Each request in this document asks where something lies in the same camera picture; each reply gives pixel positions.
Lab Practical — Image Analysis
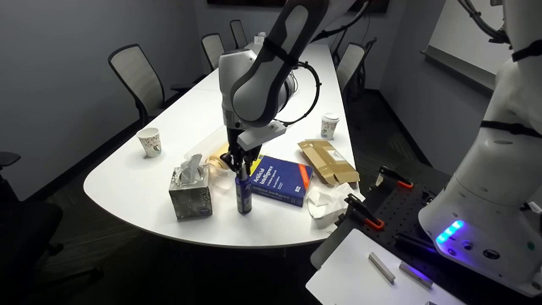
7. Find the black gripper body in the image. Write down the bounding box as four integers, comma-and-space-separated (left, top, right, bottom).
226, 128, 265, 170

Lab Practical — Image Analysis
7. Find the blue book with orange spine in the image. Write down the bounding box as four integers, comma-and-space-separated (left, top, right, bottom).
248, 155, 314, 209

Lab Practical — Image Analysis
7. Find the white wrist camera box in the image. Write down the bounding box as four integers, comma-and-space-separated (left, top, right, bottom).
236, 119, 289, 153

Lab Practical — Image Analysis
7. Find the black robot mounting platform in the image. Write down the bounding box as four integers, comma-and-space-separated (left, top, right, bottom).
311, 163, 542, 305

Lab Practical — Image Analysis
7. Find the wall whiteboard with tray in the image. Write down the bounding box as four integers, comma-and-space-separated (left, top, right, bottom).
422, 0, 507, 95

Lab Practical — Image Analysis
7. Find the blue spray bottle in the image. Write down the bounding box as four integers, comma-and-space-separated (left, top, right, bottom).
234, 160, 255, 217

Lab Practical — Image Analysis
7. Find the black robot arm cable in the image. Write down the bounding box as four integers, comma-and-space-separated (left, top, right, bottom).
278, 60, 324, 129

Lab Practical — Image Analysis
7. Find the clear plastic bag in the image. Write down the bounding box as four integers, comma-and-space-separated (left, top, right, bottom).
192, 143, 238, 178

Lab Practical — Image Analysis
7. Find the grey marbled tissue box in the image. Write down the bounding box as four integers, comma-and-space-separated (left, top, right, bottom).
168, 153, 216, 222

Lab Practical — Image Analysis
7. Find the mesh back office chair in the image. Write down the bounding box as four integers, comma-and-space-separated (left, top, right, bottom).
336, 38, 380, 99
199, 31, 229, 72
228, 17, 250, 53
107, 43, 192, 124

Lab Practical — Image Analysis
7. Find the white board sheet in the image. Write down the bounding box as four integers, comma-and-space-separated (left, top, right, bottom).
304, 228, 468, 305

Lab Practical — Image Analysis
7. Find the paper cup with white lid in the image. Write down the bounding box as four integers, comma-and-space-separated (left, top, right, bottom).
321, 114, 341, 141

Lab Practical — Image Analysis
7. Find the grey marker with purple tint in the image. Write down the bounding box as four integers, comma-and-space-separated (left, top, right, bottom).
399, 261, 436, 292

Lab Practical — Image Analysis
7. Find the crumpled white paper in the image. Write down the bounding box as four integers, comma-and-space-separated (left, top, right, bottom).
305, 182, 366, 231

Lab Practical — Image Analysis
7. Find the black clamp with orange handle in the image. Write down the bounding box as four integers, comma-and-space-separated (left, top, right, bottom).
344, 192, 387, 234
377, 165, 416, 192

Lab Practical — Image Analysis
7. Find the open patterned paper cup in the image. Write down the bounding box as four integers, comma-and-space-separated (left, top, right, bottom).
136, 126, 165, 160

